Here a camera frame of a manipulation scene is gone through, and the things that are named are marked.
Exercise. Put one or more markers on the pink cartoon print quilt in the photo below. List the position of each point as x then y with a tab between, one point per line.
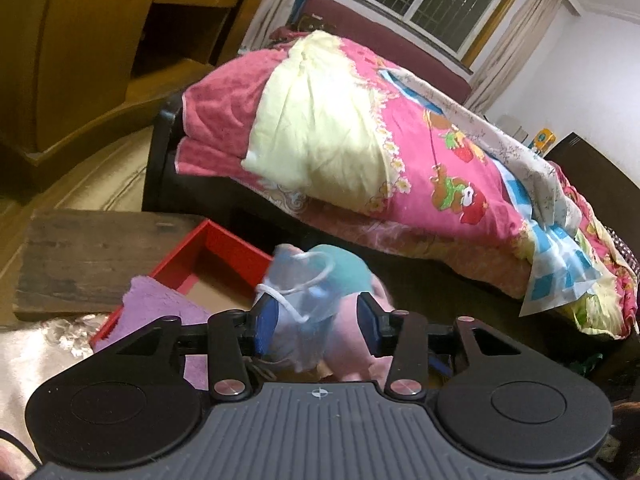
410	160

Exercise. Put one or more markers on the pink fuzzy blanket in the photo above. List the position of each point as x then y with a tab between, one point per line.
210	110

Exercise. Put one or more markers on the wooden cabinet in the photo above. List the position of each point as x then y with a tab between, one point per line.
60	35

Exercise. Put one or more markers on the red cardboard box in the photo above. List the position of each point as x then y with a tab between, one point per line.
225	250

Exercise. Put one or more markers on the pink plush toy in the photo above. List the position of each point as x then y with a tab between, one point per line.
350	355

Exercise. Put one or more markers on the barred window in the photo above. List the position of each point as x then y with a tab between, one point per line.
440	0

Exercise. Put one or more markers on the purple towel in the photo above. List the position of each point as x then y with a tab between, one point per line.
155	305

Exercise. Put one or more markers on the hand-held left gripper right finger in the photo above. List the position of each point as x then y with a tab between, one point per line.
367	317

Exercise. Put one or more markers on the dark checked cloth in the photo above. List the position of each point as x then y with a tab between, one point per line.
627	255

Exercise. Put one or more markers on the blue face mask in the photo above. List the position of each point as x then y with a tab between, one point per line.
300	330

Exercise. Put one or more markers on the white floral cloth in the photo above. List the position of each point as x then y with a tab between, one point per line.
30	360

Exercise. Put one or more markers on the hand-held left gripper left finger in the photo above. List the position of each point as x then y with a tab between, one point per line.
268	320

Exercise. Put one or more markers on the dark wooden stool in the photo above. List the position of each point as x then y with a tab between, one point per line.
85	255

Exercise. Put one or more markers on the yellow box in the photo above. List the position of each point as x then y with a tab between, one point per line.
542	140

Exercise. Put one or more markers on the pink floral bed sheet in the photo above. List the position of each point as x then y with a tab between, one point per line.
400	240

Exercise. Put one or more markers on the dark wooden bed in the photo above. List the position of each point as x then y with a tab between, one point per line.
160	170

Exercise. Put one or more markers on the beige curtain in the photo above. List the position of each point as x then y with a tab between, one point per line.
280	5
520	40

